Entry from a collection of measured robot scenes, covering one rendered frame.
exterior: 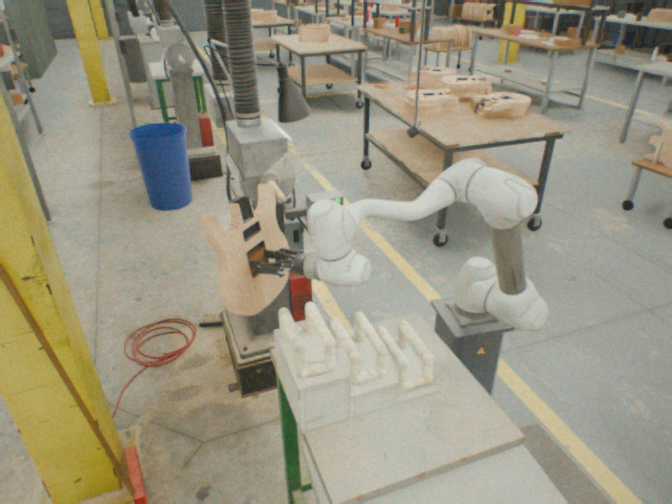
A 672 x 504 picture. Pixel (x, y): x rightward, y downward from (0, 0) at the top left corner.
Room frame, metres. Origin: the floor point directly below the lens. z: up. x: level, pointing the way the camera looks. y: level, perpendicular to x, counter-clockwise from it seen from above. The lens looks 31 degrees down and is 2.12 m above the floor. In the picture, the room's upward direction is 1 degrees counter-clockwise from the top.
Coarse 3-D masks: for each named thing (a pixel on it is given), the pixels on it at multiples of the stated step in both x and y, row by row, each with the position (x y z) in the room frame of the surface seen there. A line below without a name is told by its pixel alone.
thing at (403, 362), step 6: (378, 330) 1.30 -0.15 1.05; (384, 330) 1.29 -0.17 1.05; (384, 336) 1.26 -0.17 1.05; (390, 336) 1.26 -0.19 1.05; (384, 342) 1.25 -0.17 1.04; (390, 342) 1.23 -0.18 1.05; (390, 348) 1.21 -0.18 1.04; (396, 348) 1.20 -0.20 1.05; (396, 354) 1.18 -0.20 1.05; (402, 354) 1.18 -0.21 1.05; (396, 360) 1.16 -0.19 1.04; (402, 360) 1.15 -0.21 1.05; (408, 360) 1.15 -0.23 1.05; (402, 366) 1.13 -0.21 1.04; (408, 366) 1.14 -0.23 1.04
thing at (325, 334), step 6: (306, 306) 1.22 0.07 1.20; (312, 306) 1.21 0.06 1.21; (312, 312) 1.18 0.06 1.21; (318, 312) 1.19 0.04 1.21; (312, 318) 1.16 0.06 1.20; (318, 318) 1.15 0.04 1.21; (318, 324) 1.13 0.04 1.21; (324, 324) 1.13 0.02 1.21; (318, 330) 1.11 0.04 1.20; (324, 330) 1.10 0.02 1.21; (324, 336) 1.08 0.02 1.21; (330, 336) 1.07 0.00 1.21; (324, 342) 1.06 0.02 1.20; (330, 342) 1.06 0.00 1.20
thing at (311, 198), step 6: (318, 192) 2.24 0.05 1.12; (324, 192) 2.24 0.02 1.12; (330, 192) 2.24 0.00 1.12; (336, 192) 2.24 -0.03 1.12; (306, 198) 2.22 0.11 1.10; (312, 198) 2.18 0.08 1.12; (318, 198) 2.18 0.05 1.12; (324, 198) 2.17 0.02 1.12; (330, 198) 2.18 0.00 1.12; (336, 198) 2.18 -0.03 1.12; (342, 198) 2.19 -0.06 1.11; (312, 204) 2.14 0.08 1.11; (342, 204) 2.19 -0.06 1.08; (306, 228) 2.26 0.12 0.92
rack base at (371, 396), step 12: (360, 348) 1.24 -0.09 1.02; (372, 348) 1.24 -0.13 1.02; (348, 360) 1.18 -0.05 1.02; (372, 360) 1.18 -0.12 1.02; (348, 372) 1.13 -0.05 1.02; (360, 384) 1.08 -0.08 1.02; (372, 384) 1.08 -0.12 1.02; (384, 384) 1.08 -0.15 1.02; (396, 384) 1.08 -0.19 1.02; (348, 396) 1.04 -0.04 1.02; (360, 396) 1.05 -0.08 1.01; (372, 396) 1.06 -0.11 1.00; (384, 396) 1.07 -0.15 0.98; (396, 396) 1.08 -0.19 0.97; (348, 408) 1.04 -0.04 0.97; (360, 408) 1.05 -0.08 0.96; (372, 408) 1.06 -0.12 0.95
